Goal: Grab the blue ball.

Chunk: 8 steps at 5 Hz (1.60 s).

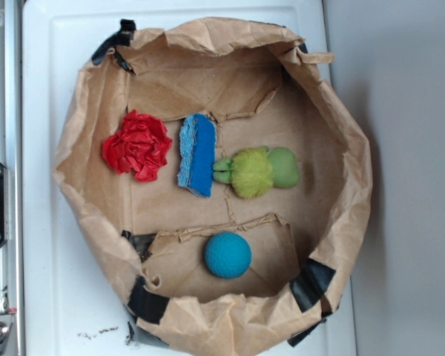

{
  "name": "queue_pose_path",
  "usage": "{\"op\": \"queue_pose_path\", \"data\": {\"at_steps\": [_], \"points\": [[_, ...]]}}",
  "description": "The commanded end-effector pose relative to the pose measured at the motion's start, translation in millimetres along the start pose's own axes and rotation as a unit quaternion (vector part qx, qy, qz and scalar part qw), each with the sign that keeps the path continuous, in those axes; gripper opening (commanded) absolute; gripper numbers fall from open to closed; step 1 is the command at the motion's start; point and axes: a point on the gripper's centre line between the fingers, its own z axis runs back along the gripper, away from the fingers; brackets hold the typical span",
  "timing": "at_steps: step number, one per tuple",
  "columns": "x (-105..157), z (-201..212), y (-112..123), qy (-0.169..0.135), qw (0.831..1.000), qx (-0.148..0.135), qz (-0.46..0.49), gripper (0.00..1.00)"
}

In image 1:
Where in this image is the green fuzzy plush toy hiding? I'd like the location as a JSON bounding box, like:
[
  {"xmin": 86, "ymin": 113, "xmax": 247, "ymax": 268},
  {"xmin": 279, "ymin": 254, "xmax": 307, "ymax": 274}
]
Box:
[{"xmin": 212, "ymin": 146, "xmax": 300, "ymax": 199}]

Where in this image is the blue sponge block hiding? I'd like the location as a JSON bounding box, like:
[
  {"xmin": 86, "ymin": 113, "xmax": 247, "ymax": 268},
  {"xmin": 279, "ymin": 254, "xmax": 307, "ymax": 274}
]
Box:
[{"xmin": 177, "ymin": 113, "xmax": 217, "ymax": 197}]

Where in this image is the brown paper bag tray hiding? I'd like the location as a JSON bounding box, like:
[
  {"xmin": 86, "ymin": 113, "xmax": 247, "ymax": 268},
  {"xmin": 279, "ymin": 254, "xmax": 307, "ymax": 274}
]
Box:
[{"xmin": 53, "ymin": 18, "xmax": 372, "ymax": 355}]

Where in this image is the blue foam ball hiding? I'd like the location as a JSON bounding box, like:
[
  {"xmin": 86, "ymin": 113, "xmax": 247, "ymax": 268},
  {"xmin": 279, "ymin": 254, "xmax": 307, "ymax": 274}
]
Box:
[{"xmin": 204, "ymin": 232, "xmax": 252, "ymax": 279}]

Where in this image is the white plastic tray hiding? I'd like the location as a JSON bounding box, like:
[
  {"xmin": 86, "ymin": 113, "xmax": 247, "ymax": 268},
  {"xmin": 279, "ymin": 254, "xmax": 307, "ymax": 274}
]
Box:
[{"xmin": 21, "ymin": 0, "xmax": 361, "ymax": 356}]

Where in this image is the metal rail frame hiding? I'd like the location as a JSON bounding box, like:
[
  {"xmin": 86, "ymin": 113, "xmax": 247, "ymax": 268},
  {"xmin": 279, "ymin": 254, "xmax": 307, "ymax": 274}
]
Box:
[{"xmin": 0, "ymin": 1, "xmax": 25, "ymax": 355}]

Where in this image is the red crumpled paper ball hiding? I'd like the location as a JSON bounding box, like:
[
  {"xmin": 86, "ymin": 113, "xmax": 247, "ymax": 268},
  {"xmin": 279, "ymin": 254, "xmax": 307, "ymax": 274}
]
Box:
[{"xmin": 102, "ymin": 110, "xmax": 173, "ymax": 182}]

